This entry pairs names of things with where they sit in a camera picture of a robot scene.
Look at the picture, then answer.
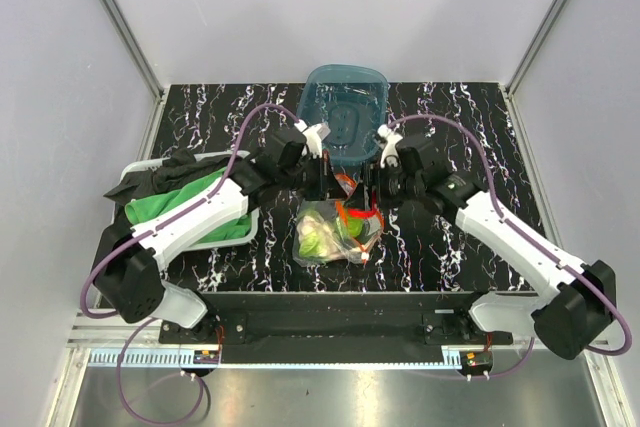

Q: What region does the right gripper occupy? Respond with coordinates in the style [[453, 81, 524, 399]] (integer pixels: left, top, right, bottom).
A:
[[345, 160, 424, 212]]

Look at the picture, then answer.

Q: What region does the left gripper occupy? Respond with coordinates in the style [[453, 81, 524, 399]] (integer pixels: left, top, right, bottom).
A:
[[279, 152, 348, 202]]

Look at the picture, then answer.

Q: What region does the clear zip top bag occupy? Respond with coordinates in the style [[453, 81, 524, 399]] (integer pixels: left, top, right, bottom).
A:
[[292, 200, 384, 267]]

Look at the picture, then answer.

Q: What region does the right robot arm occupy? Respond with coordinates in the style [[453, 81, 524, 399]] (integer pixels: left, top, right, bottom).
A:
[[347, 126, 616, 360]]

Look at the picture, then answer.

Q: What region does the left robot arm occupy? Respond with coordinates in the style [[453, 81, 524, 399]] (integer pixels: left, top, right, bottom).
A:
[[92, 121, 347, 343]]

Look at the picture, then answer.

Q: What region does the green fake apple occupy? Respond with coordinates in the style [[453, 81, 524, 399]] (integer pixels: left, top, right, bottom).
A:
[[340, 216, 366, 238]]

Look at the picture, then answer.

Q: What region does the white fake cauliflower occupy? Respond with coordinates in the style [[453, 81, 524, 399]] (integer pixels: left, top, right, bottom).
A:
[[296, 215, 333, 242]]

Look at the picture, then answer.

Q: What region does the green fake lettuce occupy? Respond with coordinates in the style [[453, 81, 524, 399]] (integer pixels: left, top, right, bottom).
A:
[[298, 227, 339, 260]]

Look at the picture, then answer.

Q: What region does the teal plastic container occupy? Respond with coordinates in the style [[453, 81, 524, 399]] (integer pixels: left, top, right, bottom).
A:
[[296, 64, 389, 167]]

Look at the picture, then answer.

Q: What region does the black cloth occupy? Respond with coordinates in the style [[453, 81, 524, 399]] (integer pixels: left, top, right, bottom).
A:
[[104, 148, 230, 225]]

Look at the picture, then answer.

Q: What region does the white perforated plastic basket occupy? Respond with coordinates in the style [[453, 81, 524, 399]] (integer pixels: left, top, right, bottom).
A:
[[105, 149, 258, 258]]

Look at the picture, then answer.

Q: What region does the green cloth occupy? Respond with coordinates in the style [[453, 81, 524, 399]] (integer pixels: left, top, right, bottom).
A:
[[132, 174, 257, 250]]

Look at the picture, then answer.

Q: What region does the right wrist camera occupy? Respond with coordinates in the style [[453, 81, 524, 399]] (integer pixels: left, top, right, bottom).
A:
[[377, 125, 403, 168]]

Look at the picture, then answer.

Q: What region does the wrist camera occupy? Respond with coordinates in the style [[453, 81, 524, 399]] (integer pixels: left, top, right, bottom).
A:
[[295, 120, 331, 158], [377, 125, 403, 168]]

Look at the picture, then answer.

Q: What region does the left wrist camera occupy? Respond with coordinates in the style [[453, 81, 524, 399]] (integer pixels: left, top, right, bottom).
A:
[[295, 120, 331, 158]]

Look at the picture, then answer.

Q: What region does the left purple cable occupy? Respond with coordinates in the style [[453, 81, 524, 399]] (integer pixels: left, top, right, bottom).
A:
[[79, 103, 311, 423]]

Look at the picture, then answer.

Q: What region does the purple cable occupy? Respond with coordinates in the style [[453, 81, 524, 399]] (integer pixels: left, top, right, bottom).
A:
[[384, 114, 632, 378], [79, 103, 311, 423]]

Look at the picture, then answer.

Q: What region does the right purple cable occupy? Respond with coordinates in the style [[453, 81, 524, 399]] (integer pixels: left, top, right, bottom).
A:
[[384, 114, 632, 378]]

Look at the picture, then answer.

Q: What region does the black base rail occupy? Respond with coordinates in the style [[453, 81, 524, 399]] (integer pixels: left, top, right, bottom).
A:
[[159, 292, 528, 369]]

